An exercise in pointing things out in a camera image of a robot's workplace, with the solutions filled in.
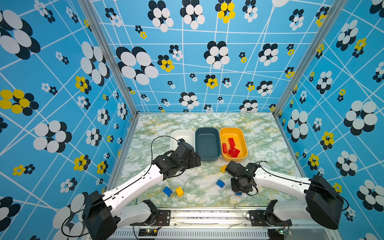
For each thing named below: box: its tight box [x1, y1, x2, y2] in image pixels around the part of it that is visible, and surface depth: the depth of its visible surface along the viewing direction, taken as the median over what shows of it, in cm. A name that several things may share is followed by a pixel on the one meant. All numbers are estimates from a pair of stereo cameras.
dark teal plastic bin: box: [195, 127, 221, 162], surface depth 104 cm
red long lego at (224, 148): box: [222, 143, 228, 154], surface depth 99 cm
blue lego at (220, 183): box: [216, 179, 225, 189], surface depth 86 cm
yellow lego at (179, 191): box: [175, 186, 184, 198], surface depth 82 cm
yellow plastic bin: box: [219, 127, 248, 162], surface depth 104 cm
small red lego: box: [231, 148, 240, 158], surface depth 96 cm
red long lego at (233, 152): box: [227, 146, 238, 158], surface depth 98 cm
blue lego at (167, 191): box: [163, 186, 173, 197], surface depth 82 cm
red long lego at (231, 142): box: [228, 138, 236, 148], surface depth 101 cm
